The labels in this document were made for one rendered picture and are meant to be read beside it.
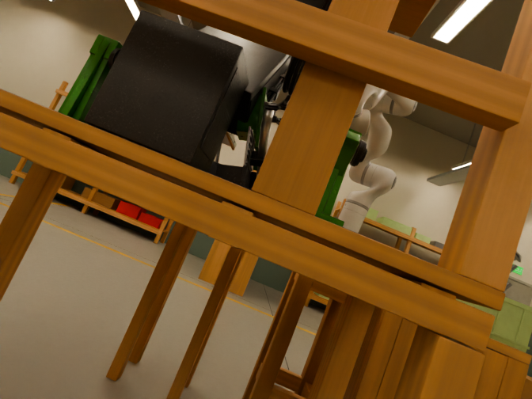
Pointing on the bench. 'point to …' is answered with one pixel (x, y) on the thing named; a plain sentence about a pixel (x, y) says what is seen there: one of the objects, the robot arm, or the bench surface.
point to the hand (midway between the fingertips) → (271, 112)
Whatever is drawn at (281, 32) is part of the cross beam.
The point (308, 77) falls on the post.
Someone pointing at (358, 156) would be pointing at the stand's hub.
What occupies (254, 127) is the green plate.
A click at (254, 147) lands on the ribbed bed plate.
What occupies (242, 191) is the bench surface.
